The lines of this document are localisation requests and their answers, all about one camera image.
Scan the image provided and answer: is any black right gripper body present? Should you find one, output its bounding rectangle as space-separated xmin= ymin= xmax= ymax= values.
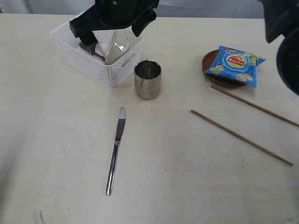
xmin=69 ymin=0 xmax=159 ymax=37

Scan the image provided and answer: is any brown wooden spoon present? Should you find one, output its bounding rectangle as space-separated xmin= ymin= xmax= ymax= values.
xmin=79 ymin=42 xmax=106 ymax=62

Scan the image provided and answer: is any speckled white ceramic bowl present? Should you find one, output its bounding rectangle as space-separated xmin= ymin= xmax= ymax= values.
xmin=104 ymin=30 xmax=130 ymax=65

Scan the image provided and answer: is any white perforated plastic basket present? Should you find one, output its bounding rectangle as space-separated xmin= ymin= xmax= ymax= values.
xmin=50 ymin=21 xmax=143 ymax=88

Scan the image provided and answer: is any silver metal cup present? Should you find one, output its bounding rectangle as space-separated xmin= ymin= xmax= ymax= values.
xmin=134 ymin=60 xmax=162 ymax=100

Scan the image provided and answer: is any brown wooden plate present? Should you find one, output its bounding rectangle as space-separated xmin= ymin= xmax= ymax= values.
xmin=202 ymin=49 xmax=246 ymax=89

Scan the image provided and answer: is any silver table knife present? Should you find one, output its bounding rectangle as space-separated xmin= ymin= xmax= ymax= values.
xmin=106 ymin=107 xmax=126 ymax=196

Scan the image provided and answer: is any blue Lay's chips bag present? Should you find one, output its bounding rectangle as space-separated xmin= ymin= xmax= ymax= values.
xmin=205 ymin=46 xmax=266 ymax=87

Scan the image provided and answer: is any brown wooden chopstick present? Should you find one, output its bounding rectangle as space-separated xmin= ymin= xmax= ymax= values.
xmin=211 ymin=84 xmax=299 ymax=127
xmin=191 ymin=110 xmax=293 ymax=166

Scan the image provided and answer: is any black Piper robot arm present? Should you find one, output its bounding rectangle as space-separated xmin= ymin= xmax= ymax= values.
xmin=69 ymin=0 xmax=299 ymax=94

